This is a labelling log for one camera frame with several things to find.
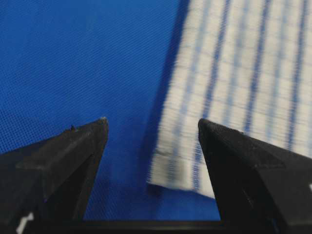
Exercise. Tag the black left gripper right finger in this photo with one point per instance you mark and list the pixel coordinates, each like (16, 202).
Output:
(259, 188)

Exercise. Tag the blue table cloth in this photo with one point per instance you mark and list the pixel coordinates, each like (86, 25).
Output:
(66, 63)

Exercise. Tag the white blue striped towel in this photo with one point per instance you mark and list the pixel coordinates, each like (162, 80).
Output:
(244, 64)

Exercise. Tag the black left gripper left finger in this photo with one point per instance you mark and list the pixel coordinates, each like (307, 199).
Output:
(51, 180)

